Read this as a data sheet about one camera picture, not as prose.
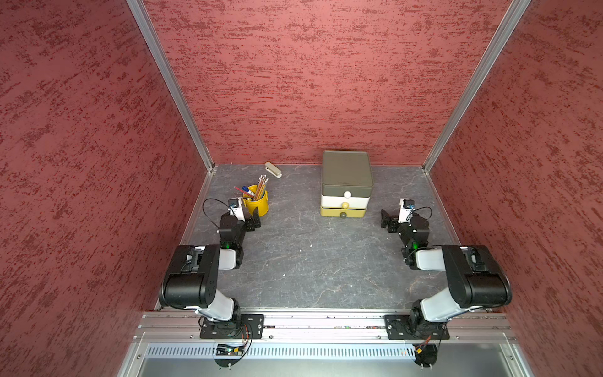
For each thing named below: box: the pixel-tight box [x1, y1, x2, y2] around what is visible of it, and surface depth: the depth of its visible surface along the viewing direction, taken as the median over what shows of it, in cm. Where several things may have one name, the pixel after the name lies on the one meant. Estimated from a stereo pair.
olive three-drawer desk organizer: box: [320, 150, 374, 218], surface depth 95 cm
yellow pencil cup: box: [242, 184, 270, 217], surface depth 99 cm
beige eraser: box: [264, 161, 283, 179], surface depth 119 cm
